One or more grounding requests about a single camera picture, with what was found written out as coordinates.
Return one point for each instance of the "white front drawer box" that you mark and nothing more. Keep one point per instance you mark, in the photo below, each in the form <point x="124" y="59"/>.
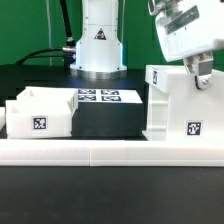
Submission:
<point x="37" y="119"/>

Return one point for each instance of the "white L-shaped border fence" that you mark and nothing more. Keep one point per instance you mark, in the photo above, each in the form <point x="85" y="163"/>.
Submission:
<point x="110" y="153"/>

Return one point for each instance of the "white block at left edge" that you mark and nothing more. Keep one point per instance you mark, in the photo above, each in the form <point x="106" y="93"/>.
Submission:
<point x="2" y="117"/>

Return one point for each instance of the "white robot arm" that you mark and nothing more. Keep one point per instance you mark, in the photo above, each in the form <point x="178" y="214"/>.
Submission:
<point x="99" y="51"/>

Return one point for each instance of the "white drawer box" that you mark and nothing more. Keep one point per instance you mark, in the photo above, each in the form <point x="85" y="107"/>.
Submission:
<point x="37" y="119"/>
<point x="69" y="95"/>

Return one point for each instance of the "white rear drawer box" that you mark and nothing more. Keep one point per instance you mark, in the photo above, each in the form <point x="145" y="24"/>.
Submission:
<point x="69" y="95"/>

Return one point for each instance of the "white drawer cabinet housing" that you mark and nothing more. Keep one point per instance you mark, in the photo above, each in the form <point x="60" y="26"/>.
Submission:
<point x="177" y="110"/>

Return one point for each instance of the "white fiducial marker sheet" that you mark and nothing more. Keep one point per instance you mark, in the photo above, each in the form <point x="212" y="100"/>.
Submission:
<point x="109" y="96"/>

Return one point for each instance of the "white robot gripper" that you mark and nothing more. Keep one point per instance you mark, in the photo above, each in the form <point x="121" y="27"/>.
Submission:
<point x="187" y="29"/>

